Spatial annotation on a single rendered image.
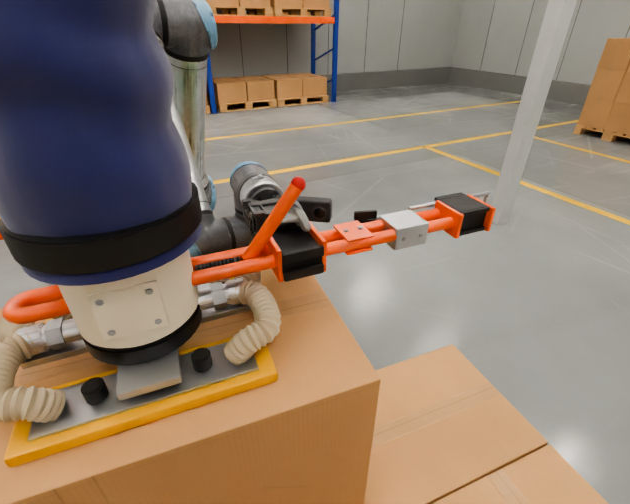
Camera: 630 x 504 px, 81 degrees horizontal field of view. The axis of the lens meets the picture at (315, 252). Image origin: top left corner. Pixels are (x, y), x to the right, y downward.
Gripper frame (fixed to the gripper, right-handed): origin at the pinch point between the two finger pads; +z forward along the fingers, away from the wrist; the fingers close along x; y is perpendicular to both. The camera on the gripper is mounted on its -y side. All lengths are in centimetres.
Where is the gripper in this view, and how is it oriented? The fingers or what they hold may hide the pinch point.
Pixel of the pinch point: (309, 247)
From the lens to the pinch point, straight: 63.1
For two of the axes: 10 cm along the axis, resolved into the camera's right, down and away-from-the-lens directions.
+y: -9.3, 1.9, -3.2
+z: 3.8, 4.9, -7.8
